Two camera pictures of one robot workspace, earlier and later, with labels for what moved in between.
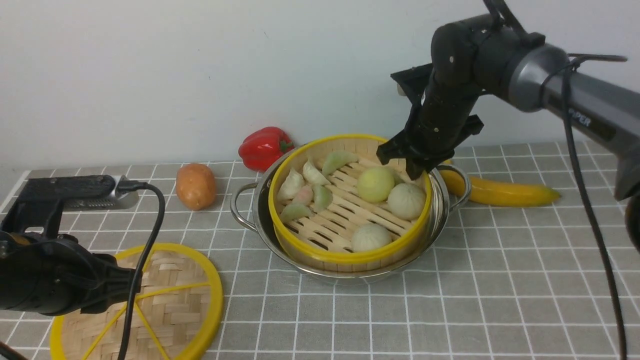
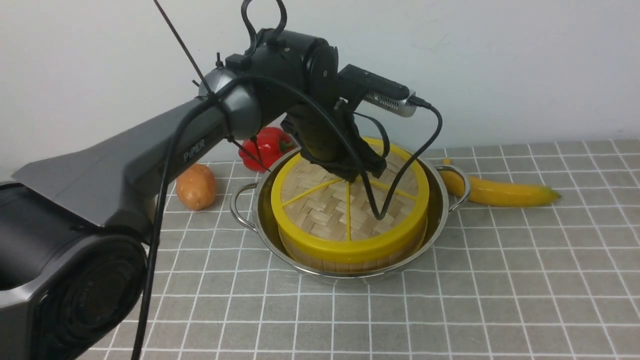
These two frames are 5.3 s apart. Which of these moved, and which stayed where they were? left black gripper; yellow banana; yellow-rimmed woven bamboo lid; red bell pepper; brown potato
Moved: yellow-rimmed woven bamboo lid; left black gripper
Stayed: yellow banana; red bell pepper; brown potato
